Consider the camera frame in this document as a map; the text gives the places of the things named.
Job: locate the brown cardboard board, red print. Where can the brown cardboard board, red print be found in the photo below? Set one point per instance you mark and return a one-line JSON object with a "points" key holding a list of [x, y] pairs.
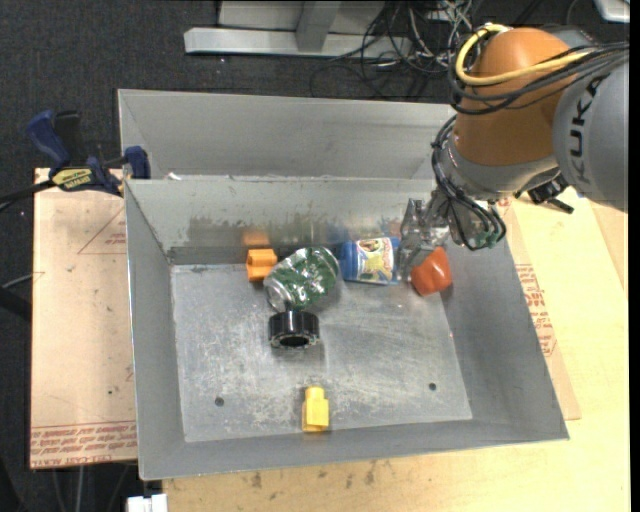
{"points": [[80, 320]]}

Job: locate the blue printed cup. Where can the blue printed cup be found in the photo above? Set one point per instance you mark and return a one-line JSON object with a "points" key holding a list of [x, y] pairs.
{"points": [[370, 262]]}

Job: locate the crushed green drink can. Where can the crushed green drink can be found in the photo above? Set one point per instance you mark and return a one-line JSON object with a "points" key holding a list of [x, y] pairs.
{"points": [[302, 280]]}

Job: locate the yellow toy block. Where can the yellow toy block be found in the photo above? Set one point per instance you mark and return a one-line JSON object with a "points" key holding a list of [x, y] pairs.
{"points": [[315, 410]]}

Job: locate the red-orange toy pepper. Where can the red-orange toy pepper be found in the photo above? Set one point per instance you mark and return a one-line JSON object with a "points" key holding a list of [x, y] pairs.
{"points": [[432, 275]]}

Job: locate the grey metal bin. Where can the grey metal bin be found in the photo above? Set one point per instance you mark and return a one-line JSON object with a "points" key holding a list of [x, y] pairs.
{"points": [[380, 370]]}

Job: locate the orange toy block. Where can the orange toy block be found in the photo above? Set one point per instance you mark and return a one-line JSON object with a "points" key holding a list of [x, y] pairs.
{"points": [[260, 264]]}

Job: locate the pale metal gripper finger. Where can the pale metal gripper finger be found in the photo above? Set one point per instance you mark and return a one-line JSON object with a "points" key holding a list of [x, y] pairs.
{"points": [[419, 256], [404, 262]]}

